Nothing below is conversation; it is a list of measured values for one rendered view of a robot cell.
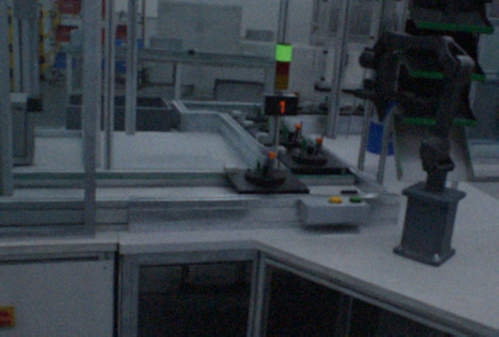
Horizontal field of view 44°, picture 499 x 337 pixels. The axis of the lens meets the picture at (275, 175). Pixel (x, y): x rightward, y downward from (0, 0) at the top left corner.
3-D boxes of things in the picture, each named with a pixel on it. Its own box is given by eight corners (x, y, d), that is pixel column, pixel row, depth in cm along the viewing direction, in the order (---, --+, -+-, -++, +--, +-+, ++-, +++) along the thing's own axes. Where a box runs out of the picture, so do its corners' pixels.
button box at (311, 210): (367, 222, 197) (370, 204, 195) (306, 224, 190) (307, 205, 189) (358, 215, 203) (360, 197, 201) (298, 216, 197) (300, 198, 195)
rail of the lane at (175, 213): (396, 225, 209) (401, 194, 206) (128, 233, 182) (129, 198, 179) (389, 218, 214) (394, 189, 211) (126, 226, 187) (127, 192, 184)
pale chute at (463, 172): (470, 182, 221) (475, 176, 217) (435, 180, 219) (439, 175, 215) (456, 117, 235) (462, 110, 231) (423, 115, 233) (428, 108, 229)
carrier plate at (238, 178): (309, 195, 202) (310, 189, 202) (239, 196, 195) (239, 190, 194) (287, 174, 224) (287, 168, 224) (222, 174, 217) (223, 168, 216)
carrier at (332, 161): (349, 172, 233) (353, 140, 230) (290, 173, 226) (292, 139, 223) (326, 156, 255) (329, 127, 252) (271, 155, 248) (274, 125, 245)
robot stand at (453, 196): (437, 267, 177) (449, 202, 171) (391, 252, 185) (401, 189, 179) (455, 253, 188) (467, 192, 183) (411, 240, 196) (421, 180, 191)
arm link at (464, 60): (478, 59, 169) (459, 53, 173) (463, 59, 164) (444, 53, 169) (446, 166, 181) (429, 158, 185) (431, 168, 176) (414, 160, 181)
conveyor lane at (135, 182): (376, 218, 213) (380, 191, 210) (126, 225, 187) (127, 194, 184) (343, 193, 239) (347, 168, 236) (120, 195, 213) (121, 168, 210)
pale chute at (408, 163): (433, 183, 217) (437, 176, 213) (397, 181, 215) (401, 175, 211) (421, 116, 230) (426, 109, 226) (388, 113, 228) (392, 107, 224)
